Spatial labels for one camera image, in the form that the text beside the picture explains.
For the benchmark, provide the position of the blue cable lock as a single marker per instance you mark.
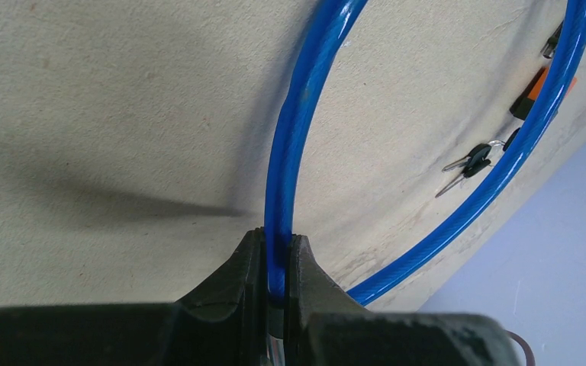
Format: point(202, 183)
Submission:
point(332, 23)

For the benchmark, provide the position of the orange black padlock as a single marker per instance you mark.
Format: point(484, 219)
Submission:
point(525, 101)

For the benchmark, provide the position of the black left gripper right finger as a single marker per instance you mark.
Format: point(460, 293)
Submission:
point(325, 326)

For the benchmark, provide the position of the black-headed key bunch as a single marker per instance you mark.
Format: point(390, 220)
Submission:
point(476, 160)

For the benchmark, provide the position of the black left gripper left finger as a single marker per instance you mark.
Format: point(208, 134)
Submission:
point(222, 321)

